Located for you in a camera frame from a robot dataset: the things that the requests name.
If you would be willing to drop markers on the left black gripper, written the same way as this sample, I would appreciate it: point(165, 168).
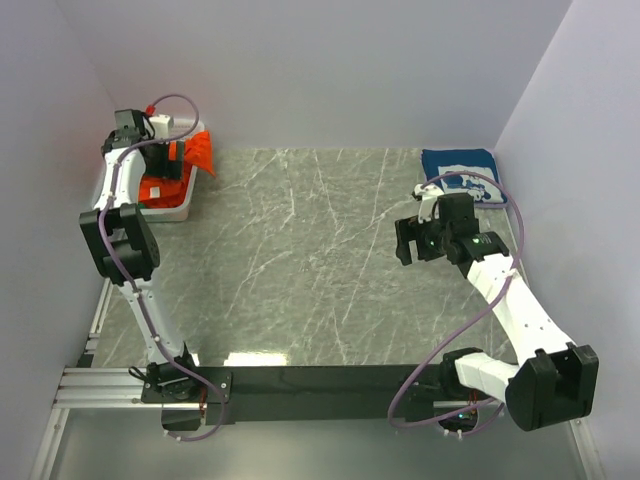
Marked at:
point(167, 161)

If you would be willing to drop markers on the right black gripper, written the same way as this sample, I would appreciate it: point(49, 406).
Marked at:
point(413, 239)

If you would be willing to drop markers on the orange t shirt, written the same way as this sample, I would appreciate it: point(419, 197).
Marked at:
point(155, 193)

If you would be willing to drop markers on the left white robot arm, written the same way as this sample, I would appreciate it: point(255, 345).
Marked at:
point(126, 253)

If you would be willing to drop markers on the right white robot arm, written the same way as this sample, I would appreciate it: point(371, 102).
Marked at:
point(553, 379)

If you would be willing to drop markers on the white plastic laundry basket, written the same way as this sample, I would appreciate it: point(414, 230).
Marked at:
point(123, 154)

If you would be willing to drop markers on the folded blue printed t shirt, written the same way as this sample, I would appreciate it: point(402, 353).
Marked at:
point(465, 170)

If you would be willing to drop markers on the black base crossbeam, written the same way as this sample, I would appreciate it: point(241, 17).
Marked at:
point(229, 395)

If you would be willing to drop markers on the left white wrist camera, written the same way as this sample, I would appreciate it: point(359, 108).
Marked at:
point(160, 125)

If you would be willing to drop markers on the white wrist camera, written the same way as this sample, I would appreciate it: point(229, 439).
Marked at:
point(427, 196)
point(160, 125)

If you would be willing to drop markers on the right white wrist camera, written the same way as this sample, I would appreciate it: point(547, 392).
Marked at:
point(427, 196)

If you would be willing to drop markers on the aluminium frame rail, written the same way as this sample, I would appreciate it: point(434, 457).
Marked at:
point(89, 388)

